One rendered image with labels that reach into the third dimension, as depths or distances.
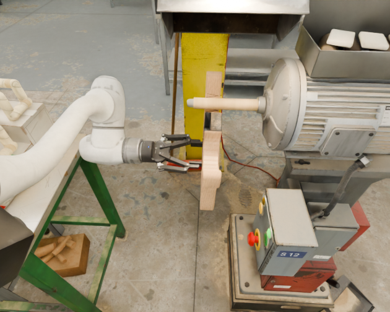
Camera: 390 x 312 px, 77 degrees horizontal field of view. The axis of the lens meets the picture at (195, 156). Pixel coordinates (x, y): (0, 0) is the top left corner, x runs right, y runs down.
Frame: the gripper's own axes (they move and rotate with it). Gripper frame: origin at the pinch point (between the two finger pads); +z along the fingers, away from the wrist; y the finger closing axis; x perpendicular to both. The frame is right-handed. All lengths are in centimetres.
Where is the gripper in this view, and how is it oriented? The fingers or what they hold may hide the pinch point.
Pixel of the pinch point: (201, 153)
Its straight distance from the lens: 83.7
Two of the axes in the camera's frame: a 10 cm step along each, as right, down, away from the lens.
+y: -0.5, 9.1, -4.1
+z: 10.0, 0.5, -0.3
